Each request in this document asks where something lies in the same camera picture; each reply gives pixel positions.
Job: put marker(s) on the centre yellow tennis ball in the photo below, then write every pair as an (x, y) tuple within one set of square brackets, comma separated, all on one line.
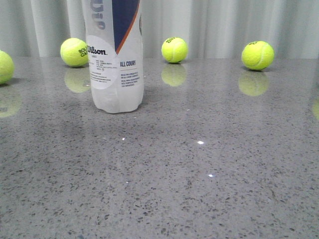
[(174, 49)]

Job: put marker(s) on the grey pleated curtain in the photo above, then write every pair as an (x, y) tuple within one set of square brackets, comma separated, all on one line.
[(211, 28)]

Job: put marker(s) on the Roland Garros tennis ball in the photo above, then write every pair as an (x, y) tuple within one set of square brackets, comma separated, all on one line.
[(73, 52)]

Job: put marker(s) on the yellow tennis ball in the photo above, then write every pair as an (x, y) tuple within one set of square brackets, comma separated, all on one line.
[(258, 55), (174, 49)]

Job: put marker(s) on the right yellow tennis ball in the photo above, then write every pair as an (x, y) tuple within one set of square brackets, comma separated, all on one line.
[(258, 55)]

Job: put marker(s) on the far left tennis ball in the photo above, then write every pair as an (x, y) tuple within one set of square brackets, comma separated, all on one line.
[(6, 67)]

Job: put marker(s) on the white Wilson tennis ball can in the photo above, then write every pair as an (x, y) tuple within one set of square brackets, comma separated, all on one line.
[(114, 45)]

